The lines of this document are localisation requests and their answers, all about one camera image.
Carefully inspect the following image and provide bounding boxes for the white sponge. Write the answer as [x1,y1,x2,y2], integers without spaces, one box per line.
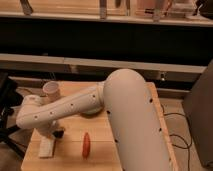
[38,137,55,158]

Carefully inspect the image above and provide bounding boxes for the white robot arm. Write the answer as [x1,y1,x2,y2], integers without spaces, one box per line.
[16,69,173,171]

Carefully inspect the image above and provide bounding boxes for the dark cabinet at right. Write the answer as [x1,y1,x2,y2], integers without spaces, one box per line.
[182,59,213,170]

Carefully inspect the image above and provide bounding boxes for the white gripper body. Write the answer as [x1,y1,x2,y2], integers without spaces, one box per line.
[37,121,64,138]

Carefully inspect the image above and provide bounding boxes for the orange carrot toy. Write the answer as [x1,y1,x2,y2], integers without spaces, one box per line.
[82,132,90,158]

